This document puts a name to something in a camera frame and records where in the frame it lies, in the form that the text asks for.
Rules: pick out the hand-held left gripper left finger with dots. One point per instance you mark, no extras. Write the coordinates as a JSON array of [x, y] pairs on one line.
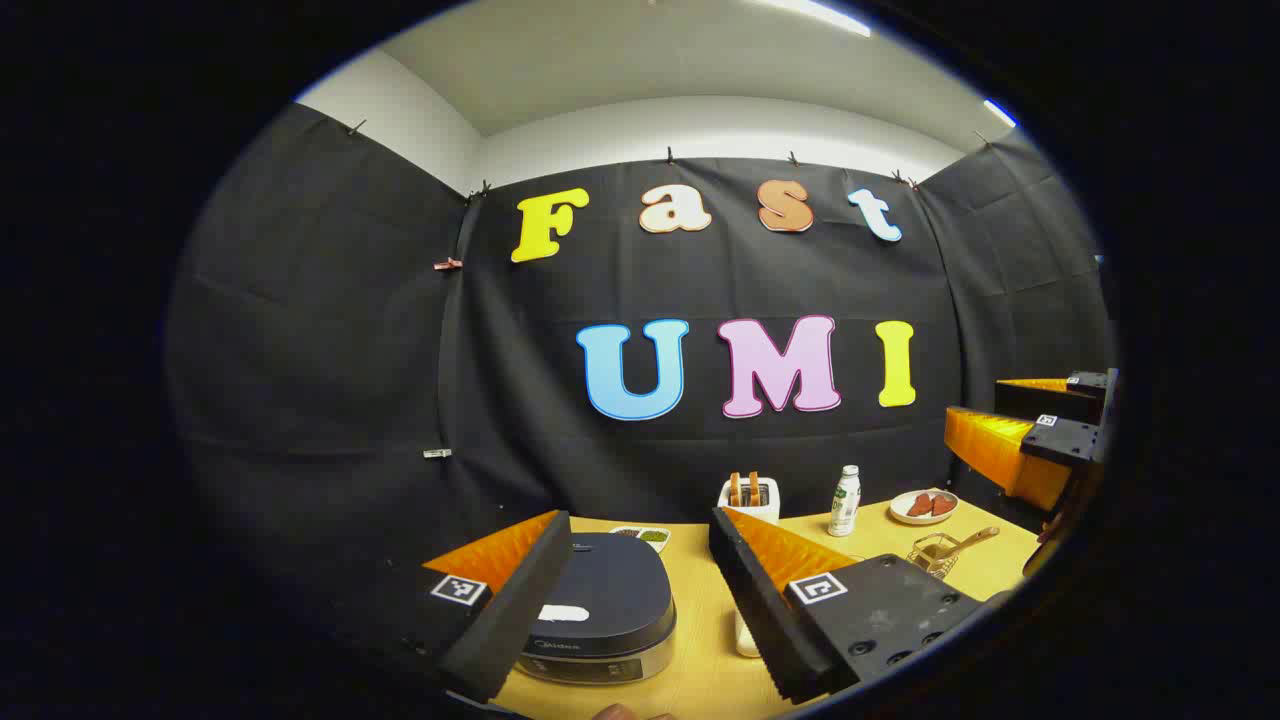
[[520, 610]]

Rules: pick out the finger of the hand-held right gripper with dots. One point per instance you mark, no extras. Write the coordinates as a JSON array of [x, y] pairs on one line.
[[1040, 398], [1000, 450]]

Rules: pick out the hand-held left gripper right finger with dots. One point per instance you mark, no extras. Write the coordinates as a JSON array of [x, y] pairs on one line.
[[755, 610]]

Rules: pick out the wooden spoon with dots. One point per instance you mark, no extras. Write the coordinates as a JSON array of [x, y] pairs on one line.
[[975, 540]]

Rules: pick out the dark grey rice cooker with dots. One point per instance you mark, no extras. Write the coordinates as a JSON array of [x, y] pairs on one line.
[[620, 590]]

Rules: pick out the clear plastic container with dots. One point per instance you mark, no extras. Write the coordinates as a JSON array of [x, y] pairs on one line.
[[747, 650]]

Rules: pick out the red meat slice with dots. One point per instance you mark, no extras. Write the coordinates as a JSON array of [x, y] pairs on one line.
[[919, 505], [943, 505]]

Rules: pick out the white toaster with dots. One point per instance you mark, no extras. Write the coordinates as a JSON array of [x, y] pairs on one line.
[[767, 512]]

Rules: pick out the white round plate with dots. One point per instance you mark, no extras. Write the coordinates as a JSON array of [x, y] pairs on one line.
[[900, 512]]

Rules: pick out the white divided grain dish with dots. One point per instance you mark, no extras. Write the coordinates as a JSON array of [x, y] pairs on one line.
[[650, 538]]

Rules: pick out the white milk bottle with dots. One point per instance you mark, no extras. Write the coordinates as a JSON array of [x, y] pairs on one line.
[[845, 505]]

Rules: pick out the ceiling light strip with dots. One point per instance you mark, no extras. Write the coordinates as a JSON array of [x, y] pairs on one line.
[[1000, 112]]

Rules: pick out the black backdrop cloth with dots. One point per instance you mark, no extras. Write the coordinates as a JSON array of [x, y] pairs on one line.
[[330, 350]]

